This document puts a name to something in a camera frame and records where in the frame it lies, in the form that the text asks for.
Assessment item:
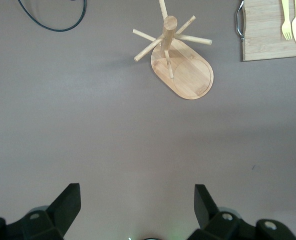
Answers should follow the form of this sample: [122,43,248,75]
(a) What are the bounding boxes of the wooden mug rack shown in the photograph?
[133,0,214,100]

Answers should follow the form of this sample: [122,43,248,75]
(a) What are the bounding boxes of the black looped cable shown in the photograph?
[17,0,87,33]

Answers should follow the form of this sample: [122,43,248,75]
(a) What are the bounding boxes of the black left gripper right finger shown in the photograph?
[187,184,296,240]

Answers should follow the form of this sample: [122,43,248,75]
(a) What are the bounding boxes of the bamboo cutting board, metal handle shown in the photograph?
[235,0,296,62]

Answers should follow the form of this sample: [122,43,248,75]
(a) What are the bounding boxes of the yellow plastic fork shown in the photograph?
[280,0,294,41]

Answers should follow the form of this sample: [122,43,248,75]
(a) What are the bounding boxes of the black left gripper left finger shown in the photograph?
[0,183,82,240]

